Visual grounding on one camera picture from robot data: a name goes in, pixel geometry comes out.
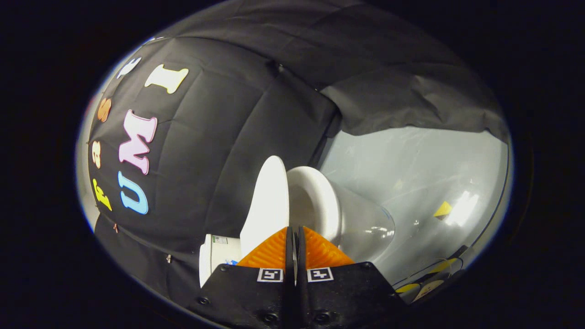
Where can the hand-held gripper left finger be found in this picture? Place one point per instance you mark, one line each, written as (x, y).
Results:
(249, 297)

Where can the black backdrop cloth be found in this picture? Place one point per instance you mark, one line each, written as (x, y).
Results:
(219, 137)

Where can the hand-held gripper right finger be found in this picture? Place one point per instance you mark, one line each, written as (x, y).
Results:
(343, 297)

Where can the white toilet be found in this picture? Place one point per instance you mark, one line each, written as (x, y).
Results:
(320, 205)

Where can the white toilet lid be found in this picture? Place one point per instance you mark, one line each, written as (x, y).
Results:
(269, 196)

